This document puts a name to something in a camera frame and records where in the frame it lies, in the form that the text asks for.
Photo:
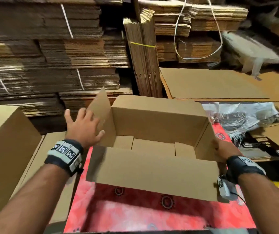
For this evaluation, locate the white plastic sack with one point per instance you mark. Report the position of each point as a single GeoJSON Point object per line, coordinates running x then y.
{"type": "Point", "coordinates": [251, 48]}

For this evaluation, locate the person's left hand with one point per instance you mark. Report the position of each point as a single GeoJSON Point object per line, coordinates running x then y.
{"type": "Point", "coordinates": [83, 129]}

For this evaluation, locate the small brown cardboard box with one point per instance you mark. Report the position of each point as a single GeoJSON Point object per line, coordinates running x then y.
{"type": "Point", "coordinates": [208, 82]}

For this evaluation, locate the person's left forearm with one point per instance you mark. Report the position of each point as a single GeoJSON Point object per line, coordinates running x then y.
{"type": "Point", "coordinates": [27, 202]}

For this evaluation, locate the person's right forearm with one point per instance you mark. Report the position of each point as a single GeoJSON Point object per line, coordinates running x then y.
{"type": "Point", "coordinates": [271, 207]}

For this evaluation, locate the low pile of cardboard sheets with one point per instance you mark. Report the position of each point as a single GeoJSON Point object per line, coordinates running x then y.
{"type": "Point", "coordinates": [276, 134]}

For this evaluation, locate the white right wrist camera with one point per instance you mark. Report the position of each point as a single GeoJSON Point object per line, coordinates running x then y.
{"type": "Point", "coordinates": [225, 188]}

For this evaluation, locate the red patterned table cloth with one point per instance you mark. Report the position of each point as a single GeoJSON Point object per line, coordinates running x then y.
{"type": "Point", "coordinates": [129, 212]}

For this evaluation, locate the person's right hand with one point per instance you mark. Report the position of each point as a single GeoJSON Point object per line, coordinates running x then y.
{"type": "Point", "coordinates": [226, 151]}

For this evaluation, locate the wall of cardboard stacks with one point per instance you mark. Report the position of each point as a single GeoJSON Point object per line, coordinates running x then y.
{"type": "Point", "coordinates": [42, 51]}

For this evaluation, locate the yellow-tied cardboard bundle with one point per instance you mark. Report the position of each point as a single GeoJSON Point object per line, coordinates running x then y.
{"type": "Point", "coordinates": [144, 51]}

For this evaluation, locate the white woven sack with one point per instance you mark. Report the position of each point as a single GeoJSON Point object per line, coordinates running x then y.
{"type": "Point", "coordinates": [242, 117]}

